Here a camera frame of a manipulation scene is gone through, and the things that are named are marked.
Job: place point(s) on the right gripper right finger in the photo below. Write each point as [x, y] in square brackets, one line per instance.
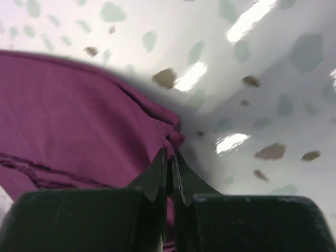
[206, 220]

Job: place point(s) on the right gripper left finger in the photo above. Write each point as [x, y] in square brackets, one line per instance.
[132, 218]

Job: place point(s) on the purple cloth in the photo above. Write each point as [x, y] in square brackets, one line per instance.
[68, 125]

